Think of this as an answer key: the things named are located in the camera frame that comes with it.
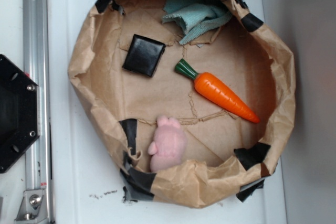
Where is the black box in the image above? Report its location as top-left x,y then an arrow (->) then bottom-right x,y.
122,35 -> 166,78

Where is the orange toy carrot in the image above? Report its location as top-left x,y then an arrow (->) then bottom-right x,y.
174,59 -> 260,123

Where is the pink plush toy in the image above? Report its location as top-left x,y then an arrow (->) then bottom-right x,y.
148,115 -> 187,173

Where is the brown paper bag bin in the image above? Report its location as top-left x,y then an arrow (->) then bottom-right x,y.
68,0 -> 296,208

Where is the light blue cloth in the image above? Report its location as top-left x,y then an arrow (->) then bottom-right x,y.
162,0 -> 232,45

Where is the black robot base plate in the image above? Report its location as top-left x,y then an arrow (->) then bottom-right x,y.
1,55 -> 39,174

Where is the aluminium rail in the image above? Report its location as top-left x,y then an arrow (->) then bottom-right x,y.
23,0 -> 55,223

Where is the metal corner bracket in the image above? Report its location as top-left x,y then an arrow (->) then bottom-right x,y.
14,189 -> 50,224

